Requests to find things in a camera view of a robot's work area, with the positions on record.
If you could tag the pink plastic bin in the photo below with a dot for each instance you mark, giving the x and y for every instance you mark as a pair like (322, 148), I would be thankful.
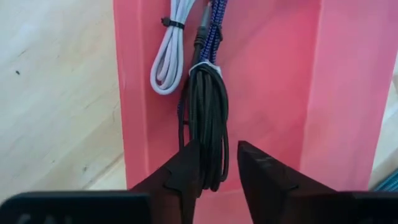
(270, 93)

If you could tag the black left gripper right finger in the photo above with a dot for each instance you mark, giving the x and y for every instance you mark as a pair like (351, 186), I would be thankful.
(267, 186)

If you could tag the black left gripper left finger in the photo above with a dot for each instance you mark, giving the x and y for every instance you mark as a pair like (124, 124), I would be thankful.
(174, 193)

